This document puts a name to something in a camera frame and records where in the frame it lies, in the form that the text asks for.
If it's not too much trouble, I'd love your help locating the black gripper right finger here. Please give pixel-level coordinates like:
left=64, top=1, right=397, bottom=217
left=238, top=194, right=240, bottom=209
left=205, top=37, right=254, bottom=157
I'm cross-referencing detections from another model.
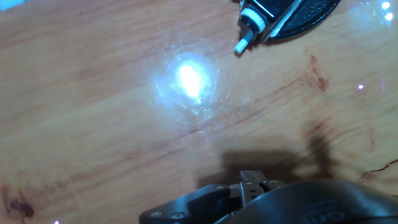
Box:
left=239, top=170, right=287, bottom=206

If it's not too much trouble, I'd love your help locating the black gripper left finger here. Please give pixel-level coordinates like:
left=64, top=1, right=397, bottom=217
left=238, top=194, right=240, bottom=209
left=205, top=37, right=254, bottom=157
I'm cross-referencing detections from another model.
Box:
left=139, top=184, right=243, bottom=224

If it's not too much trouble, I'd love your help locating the glossy wooden board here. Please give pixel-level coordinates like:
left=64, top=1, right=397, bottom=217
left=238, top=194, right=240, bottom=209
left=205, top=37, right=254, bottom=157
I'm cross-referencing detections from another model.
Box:
left=0, top=0, right=398, bottom=224

